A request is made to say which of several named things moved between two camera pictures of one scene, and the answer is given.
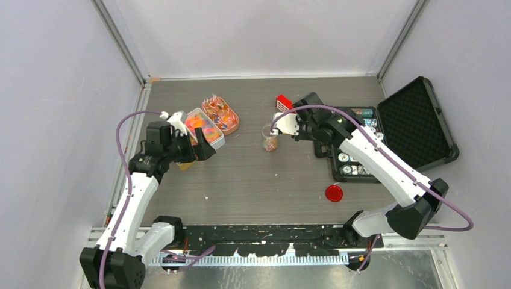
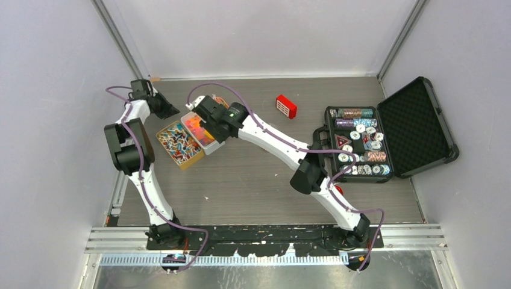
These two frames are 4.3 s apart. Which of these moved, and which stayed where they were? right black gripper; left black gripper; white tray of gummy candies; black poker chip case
Moved: left black gripper; right black gripper
Stayed: white tray of gummy candies; black poker chip case
